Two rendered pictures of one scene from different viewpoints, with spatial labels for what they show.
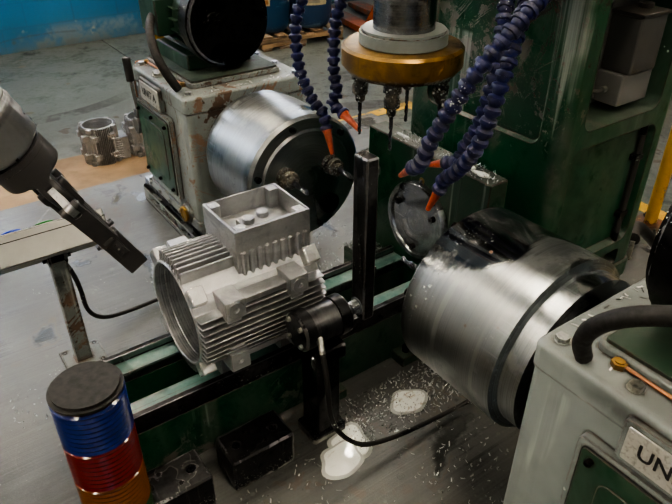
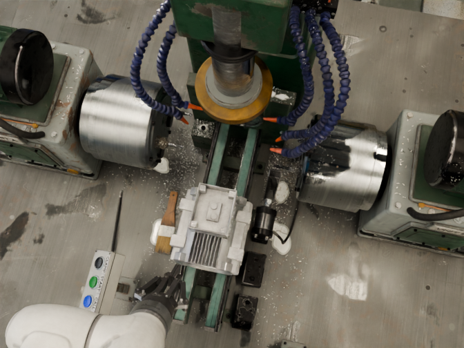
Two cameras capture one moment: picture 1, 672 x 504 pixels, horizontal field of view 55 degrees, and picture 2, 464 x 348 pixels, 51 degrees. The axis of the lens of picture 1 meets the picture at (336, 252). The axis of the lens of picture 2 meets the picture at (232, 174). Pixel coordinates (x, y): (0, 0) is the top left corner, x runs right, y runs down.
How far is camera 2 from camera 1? 0.99 m
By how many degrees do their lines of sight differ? 46
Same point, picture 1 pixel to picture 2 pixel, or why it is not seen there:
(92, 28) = not seen: outside the picture
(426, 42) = (259, 90)
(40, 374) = (117, 313)
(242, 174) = (139, 161)
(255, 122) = (124, 130)
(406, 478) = (310, 229)
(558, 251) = (363, 149)
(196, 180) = (80, 160)
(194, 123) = (68, 143)
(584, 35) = not seen: hidden behind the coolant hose
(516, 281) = (357, 177)
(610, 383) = not seen: hidden behind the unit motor
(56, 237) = (110, 284)
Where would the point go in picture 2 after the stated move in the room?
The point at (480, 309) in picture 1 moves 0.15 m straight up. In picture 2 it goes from (346, 192) to (360, 177)
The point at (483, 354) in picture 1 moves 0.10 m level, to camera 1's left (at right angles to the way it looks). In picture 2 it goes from (353, 206) to (326, 230)
